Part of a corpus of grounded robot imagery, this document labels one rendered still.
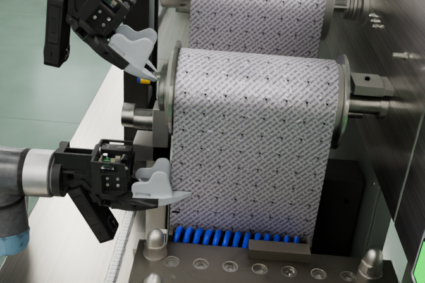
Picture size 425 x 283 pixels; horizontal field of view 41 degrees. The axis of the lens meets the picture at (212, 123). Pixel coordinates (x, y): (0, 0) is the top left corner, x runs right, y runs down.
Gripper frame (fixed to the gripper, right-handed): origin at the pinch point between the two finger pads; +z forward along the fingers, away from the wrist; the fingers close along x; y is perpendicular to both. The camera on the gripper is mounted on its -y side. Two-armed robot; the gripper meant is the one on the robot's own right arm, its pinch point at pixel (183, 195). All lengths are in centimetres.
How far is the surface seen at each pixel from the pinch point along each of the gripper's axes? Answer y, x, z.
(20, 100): -109, 238, -121
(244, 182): 3.6, -0.3, 9.4
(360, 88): 19.1, 3.6, 25.3
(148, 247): -4.1, -8.3, -4.2
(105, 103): -19, 68, -28
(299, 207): -0.5, -0.3, 18.5
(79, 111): -109, 231, -82
